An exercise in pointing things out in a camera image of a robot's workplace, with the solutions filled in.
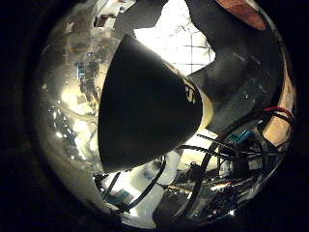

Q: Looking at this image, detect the thin black cable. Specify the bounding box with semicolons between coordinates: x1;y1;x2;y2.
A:
119;156;168;214

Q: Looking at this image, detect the thick black cable bundle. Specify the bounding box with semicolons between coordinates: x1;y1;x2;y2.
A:
175;109;284;223

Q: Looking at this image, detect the red cable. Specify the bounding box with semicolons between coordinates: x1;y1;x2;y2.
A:
261;105;295;121

